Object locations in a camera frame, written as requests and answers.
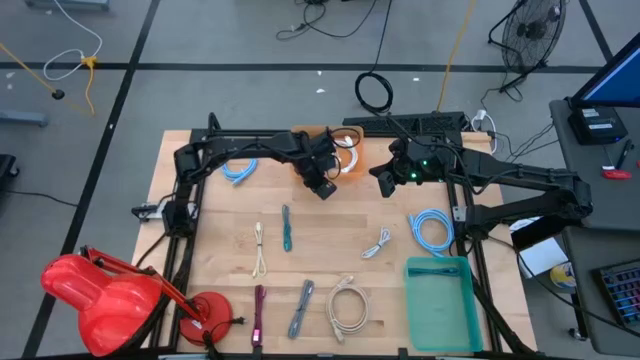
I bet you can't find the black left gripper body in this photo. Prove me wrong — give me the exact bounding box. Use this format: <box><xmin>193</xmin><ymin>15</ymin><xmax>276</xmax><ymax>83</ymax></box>
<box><xmin>297</xmin><ymin>132</ymin><xmax>342</xmax><ymax>187</ymax></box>

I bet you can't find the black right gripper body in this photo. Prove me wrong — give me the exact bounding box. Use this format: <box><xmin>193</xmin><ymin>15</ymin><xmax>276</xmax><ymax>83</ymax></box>
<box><xmin>387</xmin><ymin>135</ymin><xmax>455</xmax><ymax>184</ymax></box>

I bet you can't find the blue ethernet cable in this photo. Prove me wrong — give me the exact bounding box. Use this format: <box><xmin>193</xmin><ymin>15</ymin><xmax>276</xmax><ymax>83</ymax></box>
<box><xmin>407</xmin><ymin>208</ymin><xmax>456</xmax><ymax>260</ymax></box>
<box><xmin>221</xmin><ymin>158</ymin><xmax>259</xmax><ymax>187</ymax></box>

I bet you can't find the white short USB cable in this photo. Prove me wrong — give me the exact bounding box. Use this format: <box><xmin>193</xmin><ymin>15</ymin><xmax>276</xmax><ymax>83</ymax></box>
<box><xmin>361</xmin><ymin>227</ymin><xmax>392</xmax><ymax>260</ymax></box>

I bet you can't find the blue-green braided USB cable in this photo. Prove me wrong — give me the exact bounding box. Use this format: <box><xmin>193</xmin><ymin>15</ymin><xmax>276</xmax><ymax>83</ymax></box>
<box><xmin>280</xmin><ymin>203</ymin><xmax>293</xmax><ymax>253</ymax></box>
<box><xmin>407</xmin><ymin>267</ymin><xmax>460</xmax><ymax>279</ymax></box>

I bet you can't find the cream short USB cable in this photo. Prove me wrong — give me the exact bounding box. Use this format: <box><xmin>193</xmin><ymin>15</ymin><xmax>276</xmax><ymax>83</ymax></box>
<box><xmin>252</xmin><ymin>221</ymin><xmax>268</xmax><ymax>280</ymax></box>

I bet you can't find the grey braided USB cable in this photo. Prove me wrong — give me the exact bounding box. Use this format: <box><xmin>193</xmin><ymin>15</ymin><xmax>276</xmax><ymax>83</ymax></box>
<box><xmin>287</xmin><ymin>279</ymin><xmax>316</xmax><ymax>340</ymax></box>

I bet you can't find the green plastic bin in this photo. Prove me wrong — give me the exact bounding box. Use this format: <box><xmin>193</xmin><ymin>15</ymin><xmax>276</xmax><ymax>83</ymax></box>
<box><xmin>403</xmin><ymin>257</ymin><xmax>485</xmax><ymax>354</ymax></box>

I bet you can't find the magenta braided USB cable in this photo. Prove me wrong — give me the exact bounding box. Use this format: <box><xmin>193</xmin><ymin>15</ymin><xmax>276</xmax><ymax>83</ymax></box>
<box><xmin>250</xmin><ymin>284</ymin><xmax>268</xmax><ymax>349</ymax></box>

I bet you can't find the orange plastic bin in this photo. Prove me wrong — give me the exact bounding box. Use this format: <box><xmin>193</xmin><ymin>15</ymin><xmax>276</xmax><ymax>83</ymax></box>
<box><xmin>292</xmin><ymin>124</ymin><xmax>366</xmax><ymax>182</ymax></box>

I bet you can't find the black power strip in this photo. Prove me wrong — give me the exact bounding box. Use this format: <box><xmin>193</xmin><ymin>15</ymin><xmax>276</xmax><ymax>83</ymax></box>
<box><xmin>342</xmin><ymin>110</ymin><xmax>467</xmax><ymax>136</ymax></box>

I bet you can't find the black flat panel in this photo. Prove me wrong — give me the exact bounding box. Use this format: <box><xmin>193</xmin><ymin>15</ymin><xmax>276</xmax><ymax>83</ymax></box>
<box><xmin>510</xmin><ymin>219</ymin><xmax>569</xmax><ymax>251</ymax></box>

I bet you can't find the white paper sheet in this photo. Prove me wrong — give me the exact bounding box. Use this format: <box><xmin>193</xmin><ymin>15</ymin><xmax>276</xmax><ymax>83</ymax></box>
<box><xmin>517</xmin><ymin>237</ymin><xmax>570</xmax><ymax>279</ymax></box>

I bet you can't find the black floor fan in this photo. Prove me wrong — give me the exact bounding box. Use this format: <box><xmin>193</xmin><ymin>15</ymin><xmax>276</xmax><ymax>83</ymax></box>
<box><xmin>488</xmin><ymin>0</ymin><xmax>568</xmax><ymax>95</ymax></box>

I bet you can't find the small black computer box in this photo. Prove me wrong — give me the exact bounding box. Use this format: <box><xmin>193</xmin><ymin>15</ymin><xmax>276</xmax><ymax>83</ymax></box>
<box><xmin>568</xmin><ymin>105</ymin><xmax>629</xmax><ymax>146</ymax></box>

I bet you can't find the yellow and blue round object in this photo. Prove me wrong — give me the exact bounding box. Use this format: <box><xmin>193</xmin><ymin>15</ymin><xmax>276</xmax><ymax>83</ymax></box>
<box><xmin>549</xmin><ymin>262</ymin><xmax>577</xmax><ymax>290</ymax></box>

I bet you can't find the grey desk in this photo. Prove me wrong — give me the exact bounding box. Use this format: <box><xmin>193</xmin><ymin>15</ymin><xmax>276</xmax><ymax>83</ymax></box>
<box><xmin>548</xmin><ymin>98</ymin><xmax>640</xmax><ymax>357</ymax></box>

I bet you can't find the black pen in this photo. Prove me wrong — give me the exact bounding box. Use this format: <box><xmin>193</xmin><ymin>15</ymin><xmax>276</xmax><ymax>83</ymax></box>
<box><xmin>615</xmin><ymin>138</ymin><xmax>635</xmax><ymax>171</ymax></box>

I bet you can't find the computer monitor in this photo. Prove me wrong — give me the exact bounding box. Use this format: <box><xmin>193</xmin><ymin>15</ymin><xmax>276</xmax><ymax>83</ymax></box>
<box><xmin>569</xmin><ymin>32</ymin><xmax>640</xmax><ymax>109</ymax></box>

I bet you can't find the backlit black keyboard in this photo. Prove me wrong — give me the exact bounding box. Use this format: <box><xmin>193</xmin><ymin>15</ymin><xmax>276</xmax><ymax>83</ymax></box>
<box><xmin>594</xmin><ymin>259</ymin><xmax>640</xmax><ymax>331</ymax></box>

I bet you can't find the red desk lamp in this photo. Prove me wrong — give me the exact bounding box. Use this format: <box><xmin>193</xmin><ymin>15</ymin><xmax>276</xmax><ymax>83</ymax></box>
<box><xmin>40</xmin><ymin>244</ymin><xmax>235</xmax><ymax>357</ymax></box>

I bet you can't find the grey stand foot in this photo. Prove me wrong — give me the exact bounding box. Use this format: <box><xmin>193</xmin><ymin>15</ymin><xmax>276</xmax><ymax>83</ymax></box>
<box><xmin>24</xmin><ymin>0</ymin><xmax>110</xmax><ymax>12</ymax></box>

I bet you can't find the grey floor bar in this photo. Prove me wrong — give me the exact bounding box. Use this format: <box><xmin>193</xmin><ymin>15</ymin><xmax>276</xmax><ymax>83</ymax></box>
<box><xmin>0</xmin><ymin>109</ymin><xmax>50</xmax><ymax>127</ymax></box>

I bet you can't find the black object with caster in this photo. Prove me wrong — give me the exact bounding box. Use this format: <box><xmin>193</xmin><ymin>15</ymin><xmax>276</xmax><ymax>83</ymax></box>
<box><xmin>0</xmin><ymin>153</ymin><xmax>20</xmax><ymax>194</ymax></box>

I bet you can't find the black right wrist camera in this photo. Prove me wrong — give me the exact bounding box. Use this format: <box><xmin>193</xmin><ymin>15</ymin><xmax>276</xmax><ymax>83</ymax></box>
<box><xmin>377</xmin><ymin>172</ymin><xmax>399</xmax><ymax>199</ymax></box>

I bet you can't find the white charger with cable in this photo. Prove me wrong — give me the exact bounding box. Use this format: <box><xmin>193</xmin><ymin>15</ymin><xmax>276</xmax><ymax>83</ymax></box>
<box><xmin>469</xmin><ymin>108</ymin><xmax>500</xmax><ymax>154</ymax></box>

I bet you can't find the black coiled floor cable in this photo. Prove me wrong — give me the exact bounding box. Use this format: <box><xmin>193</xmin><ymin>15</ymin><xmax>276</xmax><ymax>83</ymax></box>
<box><xmin>354</xmin><ymin>71</ymin><xmax>395</xmax><ymax>115</ymax></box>

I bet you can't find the orange extension cord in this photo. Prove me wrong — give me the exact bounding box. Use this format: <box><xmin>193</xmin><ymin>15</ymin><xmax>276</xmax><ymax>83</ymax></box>
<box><xmin>436</xmin><ymin>0</ymin><xmax>479</xmax><ymax>112</ymax></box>

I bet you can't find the black floor cable bundle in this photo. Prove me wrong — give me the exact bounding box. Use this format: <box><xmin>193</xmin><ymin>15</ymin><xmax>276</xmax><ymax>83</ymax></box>
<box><xmin>492</xmin><ymin>122</ymin><xmax>560</xmax><ymax>174</ymax></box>

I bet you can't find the black straight floor cable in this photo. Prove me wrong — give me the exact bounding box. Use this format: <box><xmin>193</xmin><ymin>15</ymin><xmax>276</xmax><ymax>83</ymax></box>
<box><xmin>370</xmin><ymin>0</ymin><xmax>395</xmax><ymax>75</ymax></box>

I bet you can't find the black tangled floor cable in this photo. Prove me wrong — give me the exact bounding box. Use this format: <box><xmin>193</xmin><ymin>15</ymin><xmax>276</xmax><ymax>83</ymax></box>
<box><xmin>275</xmin><ymin>0</ymin><xmax>380</xmax><ymax>41</ymax></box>

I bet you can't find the beige coiled cable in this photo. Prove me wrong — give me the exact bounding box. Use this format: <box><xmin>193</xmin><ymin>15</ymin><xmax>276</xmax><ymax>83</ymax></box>
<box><xmin>325</xmin><ymin>275</ymin><xmax>370</xmax><ymax>345</ymax></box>

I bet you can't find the black lamp power cord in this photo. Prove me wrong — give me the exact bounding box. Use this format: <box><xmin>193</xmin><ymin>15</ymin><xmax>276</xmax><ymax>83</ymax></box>
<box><xmin>199</xmin><ymin>315</ymin><xmax>247</xmax><ymax>359</ymax></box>

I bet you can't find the black aluminium table frame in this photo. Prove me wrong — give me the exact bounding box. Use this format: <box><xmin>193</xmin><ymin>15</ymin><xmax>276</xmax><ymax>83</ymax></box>
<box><xmin>149</xmin><ymin>112</ymin><xmax>539</xmax><ymax>359</ymax></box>

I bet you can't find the yellow floor cable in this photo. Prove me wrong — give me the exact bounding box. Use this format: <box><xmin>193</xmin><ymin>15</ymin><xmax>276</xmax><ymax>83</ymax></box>
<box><xmin>0</xmin><ymin>42</ymin><xmax>99</xmax><ymax>115</ymax></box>

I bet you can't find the thin black floor cable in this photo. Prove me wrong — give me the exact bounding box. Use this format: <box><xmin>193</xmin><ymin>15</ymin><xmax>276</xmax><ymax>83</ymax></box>
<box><xmin>7</xmin><ymin>189</ymin><xmax>79</xmax><ymax>207</ymax></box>

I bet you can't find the white floor cable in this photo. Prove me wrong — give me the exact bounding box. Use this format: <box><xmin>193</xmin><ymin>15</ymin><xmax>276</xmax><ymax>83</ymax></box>
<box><xmin>43</xmin><ymin>0</ymin><xmax>104</xmax><ymax>82</ymax></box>

